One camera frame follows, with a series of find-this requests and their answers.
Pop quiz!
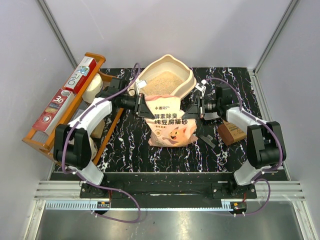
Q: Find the red 3D toothpaste box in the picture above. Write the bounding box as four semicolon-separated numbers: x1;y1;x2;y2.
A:
32;88;76;136

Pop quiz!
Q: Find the pink cat litter bag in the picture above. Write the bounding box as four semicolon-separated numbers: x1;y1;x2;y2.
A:
145;94;198;148

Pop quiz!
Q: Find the purple cable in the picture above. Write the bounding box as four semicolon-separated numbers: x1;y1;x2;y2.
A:
61;62;142;224
202;77;287;217

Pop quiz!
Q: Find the orange wooden shelf rack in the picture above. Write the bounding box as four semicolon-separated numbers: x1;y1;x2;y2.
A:
22;52;113;164

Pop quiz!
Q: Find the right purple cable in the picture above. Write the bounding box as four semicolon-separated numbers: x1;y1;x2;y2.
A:
202;77;287;217

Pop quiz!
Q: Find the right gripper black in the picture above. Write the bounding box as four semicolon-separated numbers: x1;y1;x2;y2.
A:
182;95;221;119

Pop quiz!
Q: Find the cream plastic litter box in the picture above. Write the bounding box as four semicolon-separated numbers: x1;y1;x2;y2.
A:
127;54;197;100

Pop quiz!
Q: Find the grey metal scoop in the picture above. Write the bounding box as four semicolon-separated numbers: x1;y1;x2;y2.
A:
203;112;221;121

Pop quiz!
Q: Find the white plastic bottle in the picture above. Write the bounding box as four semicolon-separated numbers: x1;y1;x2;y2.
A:
82;73;103;104

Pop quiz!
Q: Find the grey bag clip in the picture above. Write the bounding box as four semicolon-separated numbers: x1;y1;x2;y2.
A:
198;134;216;149

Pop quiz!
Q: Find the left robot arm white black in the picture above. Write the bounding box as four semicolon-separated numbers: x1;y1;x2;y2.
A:
53;77;155;198

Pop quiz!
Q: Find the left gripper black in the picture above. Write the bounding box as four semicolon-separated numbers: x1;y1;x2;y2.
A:
119;93;155;119

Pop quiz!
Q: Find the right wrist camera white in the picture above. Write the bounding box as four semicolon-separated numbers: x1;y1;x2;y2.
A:
195;79;207;97

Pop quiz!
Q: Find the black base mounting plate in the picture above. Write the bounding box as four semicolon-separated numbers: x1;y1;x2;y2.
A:
79;172;258;201

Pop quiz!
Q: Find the red white RiO toothpaste box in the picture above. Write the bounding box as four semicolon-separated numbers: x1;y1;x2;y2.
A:
63;56;97;94

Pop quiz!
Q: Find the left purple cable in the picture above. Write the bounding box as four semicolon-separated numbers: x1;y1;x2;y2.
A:
61;62;142;224

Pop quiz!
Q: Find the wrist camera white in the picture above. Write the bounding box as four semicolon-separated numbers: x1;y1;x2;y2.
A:
195;79;207;97
134;79;147;95

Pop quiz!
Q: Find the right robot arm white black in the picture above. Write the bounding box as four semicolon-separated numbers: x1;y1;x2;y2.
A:
182;83;286;198

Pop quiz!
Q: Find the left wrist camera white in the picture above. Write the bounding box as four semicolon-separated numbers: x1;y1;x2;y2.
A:
134;79;147;95

